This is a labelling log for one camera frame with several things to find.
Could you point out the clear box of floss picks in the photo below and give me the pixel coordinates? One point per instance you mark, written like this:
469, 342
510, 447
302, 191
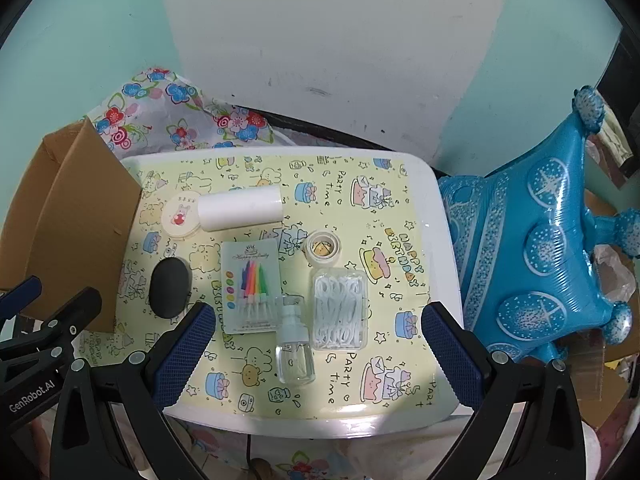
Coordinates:
340, 310

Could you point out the floral printed sheet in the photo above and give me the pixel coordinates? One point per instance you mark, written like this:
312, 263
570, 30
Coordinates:
170, 120
310, 460

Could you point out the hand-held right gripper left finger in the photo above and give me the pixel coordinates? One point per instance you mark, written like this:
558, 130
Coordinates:
182, 355

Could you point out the blue foil balloon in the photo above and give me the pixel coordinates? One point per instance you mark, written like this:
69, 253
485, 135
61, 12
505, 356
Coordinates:
520, 250

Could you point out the small tape roll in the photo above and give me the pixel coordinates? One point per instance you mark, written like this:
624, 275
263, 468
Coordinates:
322, 246

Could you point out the black oval case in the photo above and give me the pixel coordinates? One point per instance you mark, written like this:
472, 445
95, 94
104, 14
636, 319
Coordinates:
169, 287

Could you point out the clear spray bottle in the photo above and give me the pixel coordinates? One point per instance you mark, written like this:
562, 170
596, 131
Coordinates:
294, 355

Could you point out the flat brown cardboard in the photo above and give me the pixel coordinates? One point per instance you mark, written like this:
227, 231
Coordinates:
600, 385

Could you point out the brown cardboard box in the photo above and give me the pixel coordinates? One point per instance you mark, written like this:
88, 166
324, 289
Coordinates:
85, 220

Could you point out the clear plastic bag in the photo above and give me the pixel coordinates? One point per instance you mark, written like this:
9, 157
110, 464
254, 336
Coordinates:
617, 270

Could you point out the yellow printed table mat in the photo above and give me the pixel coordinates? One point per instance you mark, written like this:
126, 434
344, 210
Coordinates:
340, 200

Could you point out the colourful candle packet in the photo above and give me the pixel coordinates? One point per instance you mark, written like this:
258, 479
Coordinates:
250, 285

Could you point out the round cream rabbit case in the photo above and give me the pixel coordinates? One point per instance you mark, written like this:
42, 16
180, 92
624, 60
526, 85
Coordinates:
179, 216

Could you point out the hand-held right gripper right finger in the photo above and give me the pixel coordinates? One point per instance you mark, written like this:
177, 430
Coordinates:
452, 355

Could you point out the white foam cylinder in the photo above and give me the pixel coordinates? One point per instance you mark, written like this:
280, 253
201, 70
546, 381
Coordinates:
240, 208

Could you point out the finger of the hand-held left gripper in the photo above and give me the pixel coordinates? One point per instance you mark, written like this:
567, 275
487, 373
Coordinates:
75, 312
22, 291

